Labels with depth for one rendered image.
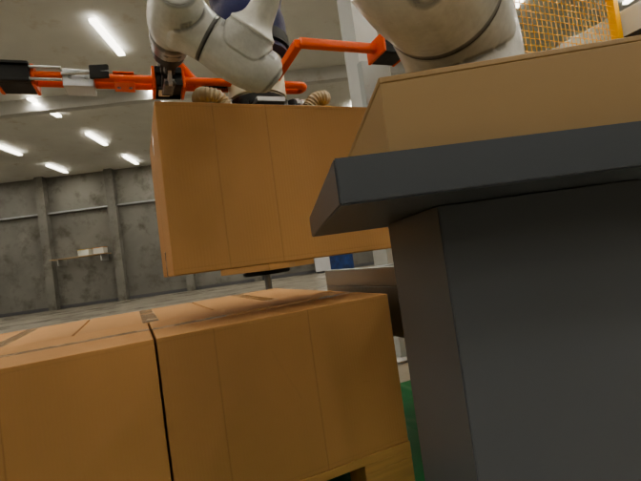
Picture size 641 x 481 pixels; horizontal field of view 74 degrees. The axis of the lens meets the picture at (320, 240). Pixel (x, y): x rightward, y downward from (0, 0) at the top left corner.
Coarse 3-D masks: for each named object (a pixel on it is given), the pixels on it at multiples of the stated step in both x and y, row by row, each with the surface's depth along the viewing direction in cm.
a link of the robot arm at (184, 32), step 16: (160, 0) 79; (176, 0) 79; (192, 0) 80; (160, 16) 81; (176, 16) 80; (192, 16) 82; (208, 16) 85; (160, 32) 85; (176, 32) 84; (192, 32) 84; (208, 32) 85; (176, 48) 88; (192, 48) 87
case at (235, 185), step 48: (192, 144) 99; (240, 144) 104; (288, 144) 109; (336, 144) 114; (192, 192) 98; (240, 192) 103; (288, 192) 107; (192, 240) 97; (240, 240) 102; (288, 240) 106; (336, 240) 112; (384, 240) 117
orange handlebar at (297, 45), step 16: (304, 48) 106; (320, 48) 107; (336, 48) 108; (352, 48) 109; (368, 48) 111; (288, 64) 113; (96, 80) 108; (112, 80) 110; (128, 80) 111; (144, 80) 112; (192, 80) 117; (208, 80) 119; (224, 80) 120
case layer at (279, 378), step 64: (128, 320) 145; (192, 320) 117; (256, 320) 101; (320, 320) 108; (384, 320) 115; (0, 384) 80; (64, 384) 84; (128, 384) 89; (192, 384) 94; (256, 384) 100; (320, 384) 106; (384, 384) 114; (0, 448) 79; (64, 448) 84; (128, 448) 88; (192, 448) 93; (256, 448) 98; (320, 448) 105; (384, 448) 112
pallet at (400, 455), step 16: (400, 448) 114; (352, 464) 108; (368, 464) 109; (384, 464) 111; (400, 464) 113; (304, 480) 102; (320, 480) 104; (352, 480) 117; (368, 480) 109; (384, 480) 111; (400, 480) 113
